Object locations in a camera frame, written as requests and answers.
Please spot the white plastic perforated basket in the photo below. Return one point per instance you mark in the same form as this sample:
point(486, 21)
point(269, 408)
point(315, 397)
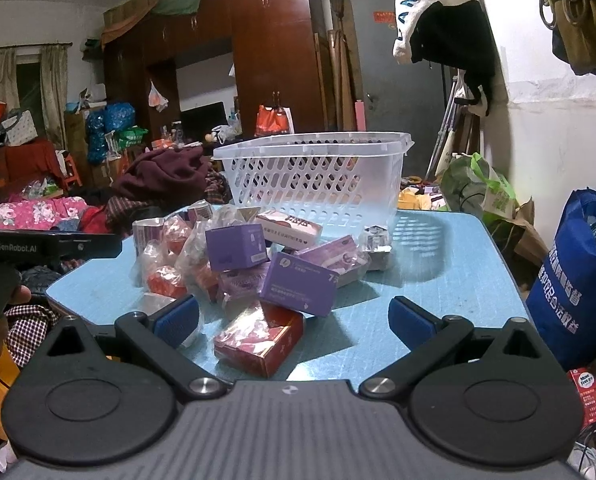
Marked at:
point(343, 181)

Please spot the maroon clothing pile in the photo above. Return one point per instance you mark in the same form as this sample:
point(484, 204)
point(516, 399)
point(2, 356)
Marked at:
point(172, 177)

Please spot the white pink long box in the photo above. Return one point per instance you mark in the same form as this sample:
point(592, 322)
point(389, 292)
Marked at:
point(288, 231)

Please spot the purple cube box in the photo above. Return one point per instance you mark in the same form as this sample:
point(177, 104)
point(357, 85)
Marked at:
point(236, 247)

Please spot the small silver white box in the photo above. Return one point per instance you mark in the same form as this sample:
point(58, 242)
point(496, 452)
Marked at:
point(375, 243)

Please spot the red item in plastic bag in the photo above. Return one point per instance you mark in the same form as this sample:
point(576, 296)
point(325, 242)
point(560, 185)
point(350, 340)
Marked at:
point(159, 275)

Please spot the purple box with logo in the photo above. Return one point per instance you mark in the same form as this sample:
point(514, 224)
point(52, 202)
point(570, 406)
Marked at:
point(295, 284)

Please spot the beige window curtain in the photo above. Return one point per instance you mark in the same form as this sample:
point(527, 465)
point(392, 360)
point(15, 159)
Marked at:
point(53, 60)

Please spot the blue shopping bag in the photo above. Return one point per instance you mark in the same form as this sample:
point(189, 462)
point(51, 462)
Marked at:
point(562, 301)

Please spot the pink floral bedding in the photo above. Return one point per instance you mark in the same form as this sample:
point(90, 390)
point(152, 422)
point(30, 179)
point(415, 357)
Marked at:
point(40, 215)

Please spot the blue plastic bags stack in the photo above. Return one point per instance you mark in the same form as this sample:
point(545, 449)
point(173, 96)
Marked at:
point(115, 121)

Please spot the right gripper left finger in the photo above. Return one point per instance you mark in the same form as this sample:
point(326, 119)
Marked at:
point(153, 340)

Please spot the dark red wooden wardrobe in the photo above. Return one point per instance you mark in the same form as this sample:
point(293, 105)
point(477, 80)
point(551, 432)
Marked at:
point(279, 50)

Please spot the grey door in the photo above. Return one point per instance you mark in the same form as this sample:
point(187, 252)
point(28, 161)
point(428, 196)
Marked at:
point(408, 98)

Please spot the red pink tissue box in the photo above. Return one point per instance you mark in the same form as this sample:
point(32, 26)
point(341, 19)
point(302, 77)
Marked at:
point(259, 339)

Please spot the white black hanging hoodie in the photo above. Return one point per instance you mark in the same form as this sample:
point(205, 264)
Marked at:
point(453, 33)

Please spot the red snack bag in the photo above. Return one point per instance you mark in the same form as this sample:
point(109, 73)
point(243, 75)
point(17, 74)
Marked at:
point(585, 383)

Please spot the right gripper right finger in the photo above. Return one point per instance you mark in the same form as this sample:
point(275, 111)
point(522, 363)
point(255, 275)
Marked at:
point(431, 341)

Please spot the green white plastic bag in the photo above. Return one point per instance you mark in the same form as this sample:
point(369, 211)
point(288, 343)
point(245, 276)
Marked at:
point(472, 186)

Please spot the purple floral carton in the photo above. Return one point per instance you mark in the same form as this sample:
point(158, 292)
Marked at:
point(342, 256)

